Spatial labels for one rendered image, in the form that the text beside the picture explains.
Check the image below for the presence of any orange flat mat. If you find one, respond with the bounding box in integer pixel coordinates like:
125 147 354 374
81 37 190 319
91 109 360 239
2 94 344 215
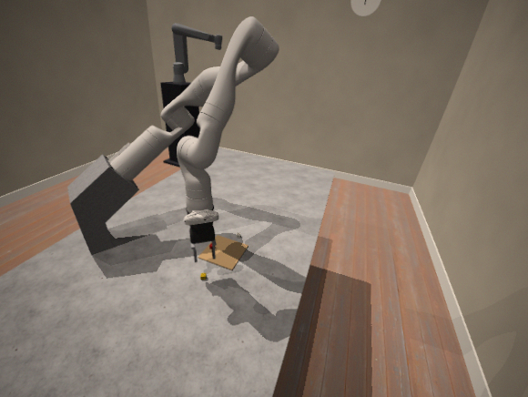
198 235 249 270

